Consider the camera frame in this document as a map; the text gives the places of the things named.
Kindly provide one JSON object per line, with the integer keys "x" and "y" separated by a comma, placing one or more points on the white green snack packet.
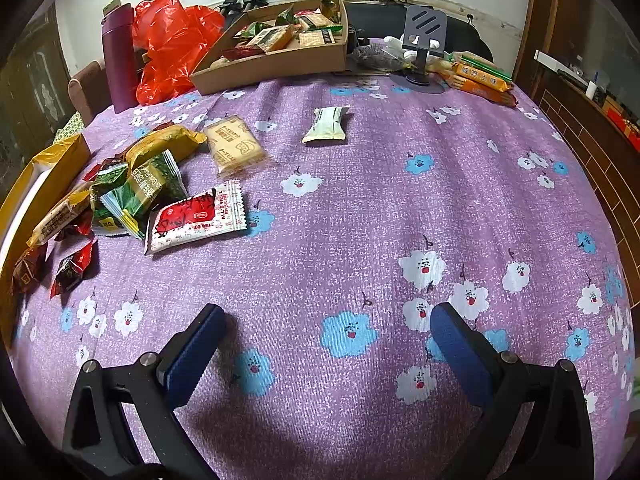
{"x": 327, "y": 125}

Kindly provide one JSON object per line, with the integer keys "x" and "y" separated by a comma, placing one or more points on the brown biscuit packet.
{"x": 65, "y": 211}

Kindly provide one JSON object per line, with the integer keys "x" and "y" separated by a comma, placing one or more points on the dark red candy packet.
{"x": 75, "y": 268}

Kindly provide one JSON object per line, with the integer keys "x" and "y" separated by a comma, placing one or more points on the wooden tv cabinet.
{"x": 578, "y": 61}

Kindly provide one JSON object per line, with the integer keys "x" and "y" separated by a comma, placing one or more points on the yellow snack pouch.
{"x": 180, "y": 141}

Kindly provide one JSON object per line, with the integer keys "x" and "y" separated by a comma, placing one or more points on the orange biscuit packs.
{"x": 470, "y": 73}

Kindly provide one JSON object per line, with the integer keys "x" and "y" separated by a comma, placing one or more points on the red white snack packet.
{"x": 217, "y": 211}

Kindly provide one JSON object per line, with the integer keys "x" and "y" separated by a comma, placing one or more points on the grey phone stand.
{"x": 424, "y": 33}

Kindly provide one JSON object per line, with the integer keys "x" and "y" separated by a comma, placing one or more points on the beige cracker packet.
{"x": 233, "y": 146}

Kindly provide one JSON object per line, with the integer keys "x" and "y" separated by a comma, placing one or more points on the dark wooden cabinet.
{"x": 34, "y": 96}

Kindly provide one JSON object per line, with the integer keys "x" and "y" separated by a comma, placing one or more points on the clear plastic bag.
{"x": 379, "y": 57}

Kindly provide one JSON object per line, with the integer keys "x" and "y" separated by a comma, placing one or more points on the green yellow snack packet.
{"x": 157, "y": 181}

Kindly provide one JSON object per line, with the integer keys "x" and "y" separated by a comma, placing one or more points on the yellow gift box tray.
{"x": 42, "y": 183}

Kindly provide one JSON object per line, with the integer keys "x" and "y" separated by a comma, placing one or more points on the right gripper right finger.
{"x": 557, "y": 440}

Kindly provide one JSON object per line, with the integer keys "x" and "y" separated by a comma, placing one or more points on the purple floral tablecloth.
{"x": 329, "y": 370}

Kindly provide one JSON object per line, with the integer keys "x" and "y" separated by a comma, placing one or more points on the purple thermos bottle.
{"x": 119, "y": 57}

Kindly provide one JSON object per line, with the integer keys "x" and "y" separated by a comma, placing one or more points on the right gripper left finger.
{"x": 155, "y": 384}

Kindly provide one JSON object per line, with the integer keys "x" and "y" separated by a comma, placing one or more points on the brown cardboard snack box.
{"x": 294, "y": 38}

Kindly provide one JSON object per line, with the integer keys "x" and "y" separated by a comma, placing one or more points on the red plastic bag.
{"x": 175, "y": 39}

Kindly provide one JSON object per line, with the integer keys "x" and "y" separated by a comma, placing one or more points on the brown armchair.
{"x": 88, "y": 91}

